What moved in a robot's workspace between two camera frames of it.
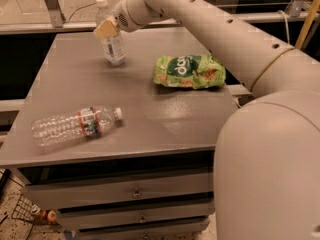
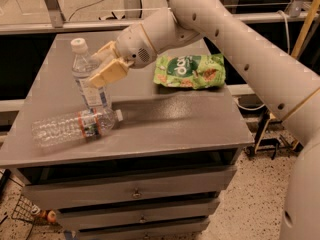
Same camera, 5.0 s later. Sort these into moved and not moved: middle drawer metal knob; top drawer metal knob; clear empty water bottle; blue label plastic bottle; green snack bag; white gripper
Moved: blue label plastic bottle; white gripper
Not moved: clear empty water bottle; top drawer metal knob; green snack bag; middle drawer metal knob
